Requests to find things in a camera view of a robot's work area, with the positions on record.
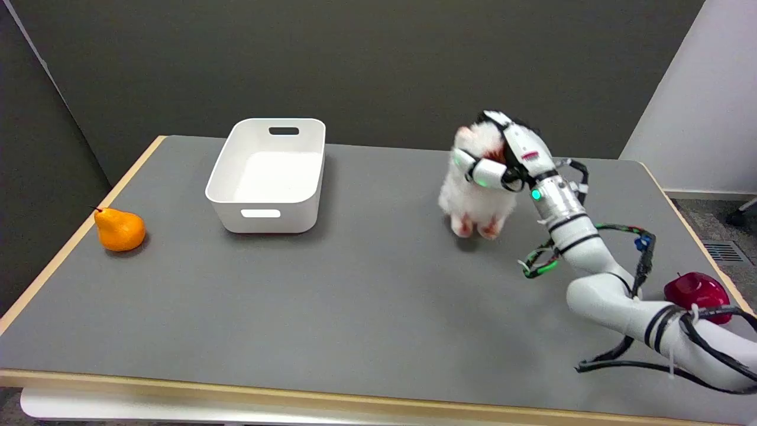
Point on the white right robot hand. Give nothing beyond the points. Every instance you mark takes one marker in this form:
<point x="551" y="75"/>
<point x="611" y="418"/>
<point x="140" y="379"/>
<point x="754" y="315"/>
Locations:
<point x="523" y="151"/>

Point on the white plush toy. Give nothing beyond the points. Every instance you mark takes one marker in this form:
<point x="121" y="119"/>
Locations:
<point x="476" y="195"/>

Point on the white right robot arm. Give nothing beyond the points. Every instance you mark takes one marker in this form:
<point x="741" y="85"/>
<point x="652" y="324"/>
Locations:
<point x="597" y="260"/>

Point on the white plastic container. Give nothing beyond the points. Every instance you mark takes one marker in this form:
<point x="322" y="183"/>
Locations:
<point x="269" y="177"/>

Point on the floor vent grille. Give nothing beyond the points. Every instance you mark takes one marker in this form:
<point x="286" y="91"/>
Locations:
<point x="722" y="252"/>

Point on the red apple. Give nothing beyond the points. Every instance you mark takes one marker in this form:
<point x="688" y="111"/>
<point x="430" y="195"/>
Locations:
<point x="698" y="294"/>

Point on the orange pear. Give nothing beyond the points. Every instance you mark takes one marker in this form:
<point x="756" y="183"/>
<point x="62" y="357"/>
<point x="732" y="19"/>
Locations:
<point x="120" y="229"/>

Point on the white table frame bar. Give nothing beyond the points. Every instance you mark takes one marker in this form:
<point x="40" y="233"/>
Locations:
<point x="148" y="408"/>

